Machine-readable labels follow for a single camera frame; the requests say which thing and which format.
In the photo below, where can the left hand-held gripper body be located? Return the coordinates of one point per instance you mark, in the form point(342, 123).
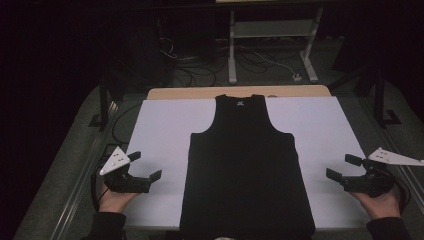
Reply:
point(115, 160)

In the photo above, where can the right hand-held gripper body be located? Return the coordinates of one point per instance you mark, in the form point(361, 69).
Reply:
point(373, 183)

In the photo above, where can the black tank top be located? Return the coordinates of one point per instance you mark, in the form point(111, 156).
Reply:
point(243, 166)

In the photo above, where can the person's right hand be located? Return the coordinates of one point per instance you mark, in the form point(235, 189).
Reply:
point(383, 205)

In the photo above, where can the person's left hand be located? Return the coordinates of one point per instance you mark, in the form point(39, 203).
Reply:
point(115, 201)

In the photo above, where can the white board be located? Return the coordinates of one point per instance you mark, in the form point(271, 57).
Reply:
point(160, 133)

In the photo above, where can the black metal stand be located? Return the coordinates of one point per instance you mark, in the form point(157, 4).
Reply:
point(104, 106)
point(380, 100)

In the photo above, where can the wooden table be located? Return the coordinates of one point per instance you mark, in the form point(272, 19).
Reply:
point(186, 92)

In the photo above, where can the grey metal stand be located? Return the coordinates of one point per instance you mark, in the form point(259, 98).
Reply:
point(273, 28)

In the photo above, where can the metal floor rail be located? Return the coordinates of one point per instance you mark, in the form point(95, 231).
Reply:
point(83, 186)
point(393, 146)

